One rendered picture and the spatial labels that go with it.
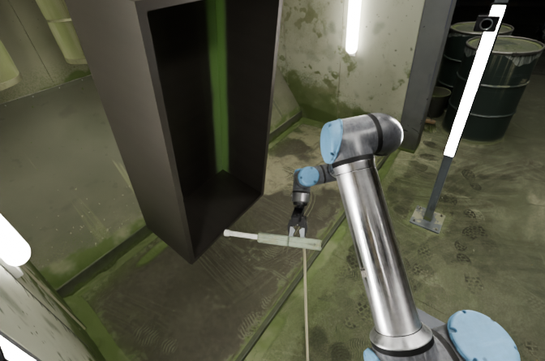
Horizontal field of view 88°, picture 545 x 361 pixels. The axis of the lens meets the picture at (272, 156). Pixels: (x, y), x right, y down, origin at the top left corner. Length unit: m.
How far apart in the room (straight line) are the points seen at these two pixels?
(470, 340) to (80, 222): 2.07
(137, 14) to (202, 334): 1.58
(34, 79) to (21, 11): 0.38
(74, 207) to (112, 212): 0.22
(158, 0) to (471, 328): 1.09
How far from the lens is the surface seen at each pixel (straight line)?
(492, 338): 0.96
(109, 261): 2.33
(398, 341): 0.84
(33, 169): 2.28
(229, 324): 1.85
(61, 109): 2.38
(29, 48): 2.36
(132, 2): 0.78
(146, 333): 1.98
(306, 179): 1.31
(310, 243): 1.37
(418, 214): 2.45
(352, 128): 0.79
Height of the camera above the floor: 1.69
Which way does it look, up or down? 35 degrees down
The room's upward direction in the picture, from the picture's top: 6 degrees counter-clockwise
